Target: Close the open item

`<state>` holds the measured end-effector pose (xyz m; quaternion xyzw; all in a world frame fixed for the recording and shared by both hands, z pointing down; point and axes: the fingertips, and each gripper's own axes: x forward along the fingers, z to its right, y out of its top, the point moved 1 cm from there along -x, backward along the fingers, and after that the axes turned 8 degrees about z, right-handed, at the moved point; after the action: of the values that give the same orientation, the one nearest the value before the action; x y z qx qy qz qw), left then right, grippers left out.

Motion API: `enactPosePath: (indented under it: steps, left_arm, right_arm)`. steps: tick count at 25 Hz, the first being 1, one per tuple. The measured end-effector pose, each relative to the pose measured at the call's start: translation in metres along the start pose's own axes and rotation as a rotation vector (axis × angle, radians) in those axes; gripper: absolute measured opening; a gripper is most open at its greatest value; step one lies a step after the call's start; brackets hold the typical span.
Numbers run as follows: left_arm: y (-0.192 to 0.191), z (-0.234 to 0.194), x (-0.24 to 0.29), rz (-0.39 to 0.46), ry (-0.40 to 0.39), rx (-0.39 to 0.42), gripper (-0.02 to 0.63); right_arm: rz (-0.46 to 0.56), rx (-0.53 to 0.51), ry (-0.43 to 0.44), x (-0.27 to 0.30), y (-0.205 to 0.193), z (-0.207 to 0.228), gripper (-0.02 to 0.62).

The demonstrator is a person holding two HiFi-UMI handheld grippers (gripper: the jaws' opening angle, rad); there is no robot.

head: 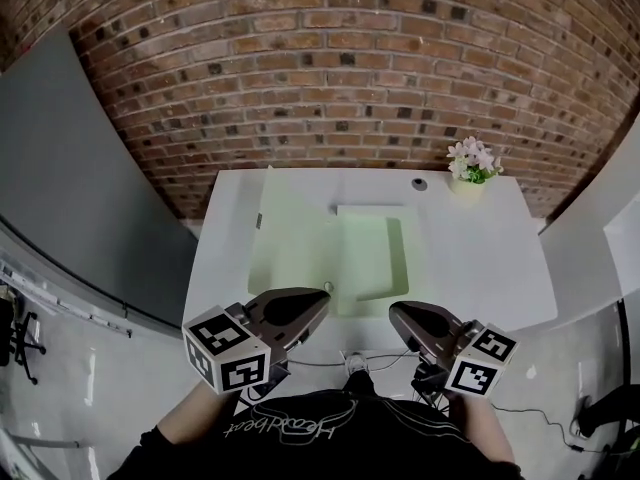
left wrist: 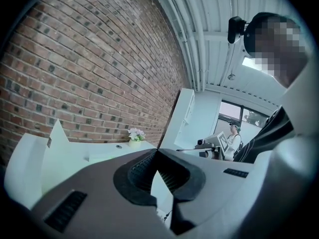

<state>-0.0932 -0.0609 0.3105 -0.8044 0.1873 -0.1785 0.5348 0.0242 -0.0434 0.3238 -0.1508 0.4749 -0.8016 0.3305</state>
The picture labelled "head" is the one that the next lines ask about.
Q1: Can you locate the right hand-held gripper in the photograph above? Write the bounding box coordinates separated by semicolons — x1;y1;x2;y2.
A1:
388;300;520;399

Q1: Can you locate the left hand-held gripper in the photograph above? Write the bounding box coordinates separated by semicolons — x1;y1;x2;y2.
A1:
181;286;333;395

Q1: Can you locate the light green paper sheet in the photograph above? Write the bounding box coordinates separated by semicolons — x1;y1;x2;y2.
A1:
247;165;426;319

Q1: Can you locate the person's right forearm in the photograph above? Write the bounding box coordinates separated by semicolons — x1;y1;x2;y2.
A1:
447;390;516;464

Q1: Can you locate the person's left forearm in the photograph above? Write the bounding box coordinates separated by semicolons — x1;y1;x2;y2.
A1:
159;381;241;444

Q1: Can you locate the white desk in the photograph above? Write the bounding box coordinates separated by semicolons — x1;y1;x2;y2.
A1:
182;169;559;332

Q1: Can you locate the person's black trouser leg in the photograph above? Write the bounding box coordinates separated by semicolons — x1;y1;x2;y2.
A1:
343;367;375;395

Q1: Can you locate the person's white shoe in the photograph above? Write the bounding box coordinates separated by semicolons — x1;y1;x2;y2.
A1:
344;351;370;375

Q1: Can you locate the person's black shirt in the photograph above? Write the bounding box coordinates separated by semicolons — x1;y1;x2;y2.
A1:
107;387;526;480

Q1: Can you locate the black curved pole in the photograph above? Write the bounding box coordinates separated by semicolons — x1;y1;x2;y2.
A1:
615;297;632;384

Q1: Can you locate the white bookshelf cabinet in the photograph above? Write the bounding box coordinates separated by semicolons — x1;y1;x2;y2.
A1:
537;112;640;319

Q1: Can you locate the white metal shelf rack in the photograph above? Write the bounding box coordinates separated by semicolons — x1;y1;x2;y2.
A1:
0;247;134;339

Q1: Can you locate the potted pink flower plant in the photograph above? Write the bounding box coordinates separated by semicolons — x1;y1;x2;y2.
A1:
446;136;505;204

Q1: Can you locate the black office chair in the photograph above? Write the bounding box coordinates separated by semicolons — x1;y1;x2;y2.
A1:
0;295;47;387

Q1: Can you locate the grey refrigerator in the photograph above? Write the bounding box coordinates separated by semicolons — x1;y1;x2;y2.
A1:
0;25;201;339

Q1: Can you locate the black floor cable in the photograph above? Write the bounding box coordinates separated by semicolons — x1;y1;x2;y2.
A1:
492;402;621;454

